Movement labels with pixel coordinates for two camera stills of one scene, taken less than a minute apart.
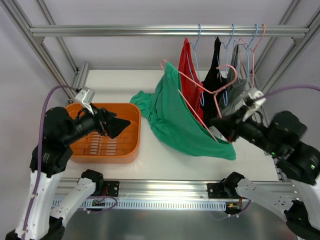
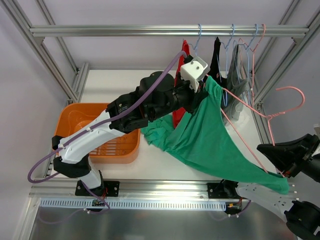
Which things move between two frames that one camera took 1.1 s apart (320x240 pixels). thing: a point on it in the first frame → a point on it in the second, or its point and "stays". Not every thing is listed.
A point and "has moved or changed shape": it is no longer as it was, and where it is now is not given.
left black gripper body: (104, 122) → (193, 97)
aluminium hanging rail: (289, 31) stays
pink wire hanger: (197, 116) → (243, 140)
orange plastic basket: (98, 148) stays
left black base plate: (113, 188) stays
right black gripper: (235, 127) → (306, 156)
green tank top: (173, 120) has moved or changed shape
